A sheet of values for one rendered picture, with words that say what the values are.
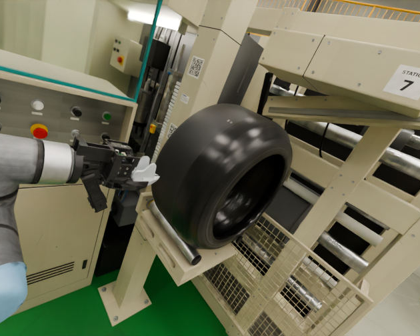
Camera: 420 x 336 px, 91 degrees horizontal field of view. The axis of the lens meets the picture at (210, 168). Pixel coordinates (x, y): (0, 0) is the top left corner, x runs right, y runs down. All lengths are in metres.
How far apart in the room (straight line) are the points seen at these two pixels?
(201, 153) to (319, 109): 0.61
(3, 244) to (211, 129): 0.49
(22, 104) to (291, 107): 1.07
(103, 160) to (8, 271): 0.21
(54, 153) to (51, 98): 0.59
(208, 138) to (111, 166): 0.28
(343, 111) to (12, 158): 1.00
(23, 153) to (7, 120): 0.61
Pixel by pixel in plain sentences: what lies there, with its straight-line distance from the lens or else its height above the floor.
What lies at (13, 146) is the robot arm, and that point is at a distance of 0.41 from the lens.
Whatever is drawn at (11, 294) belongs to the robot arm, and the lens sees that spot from 0.36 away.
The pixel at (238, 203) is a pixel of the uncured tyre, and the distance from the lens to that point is 1.07.
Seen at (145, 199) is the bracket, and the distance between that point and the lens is 0.96.
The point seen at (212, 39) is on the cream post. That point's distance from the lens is 0.90.
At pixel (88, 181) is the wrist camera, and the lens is 0.47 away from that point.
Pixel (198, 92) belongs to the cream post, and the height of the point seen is 1.43.
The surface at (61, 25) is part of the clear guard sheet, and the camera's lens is 0.94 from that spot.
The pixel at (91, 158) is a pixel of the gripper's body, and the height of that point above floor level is 1.27.
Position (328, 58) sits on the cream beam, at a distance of 0.94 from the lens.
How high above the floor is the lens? 1.48
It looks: 21 degrees down
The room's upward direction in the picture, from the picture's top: 24 degrees clockwise
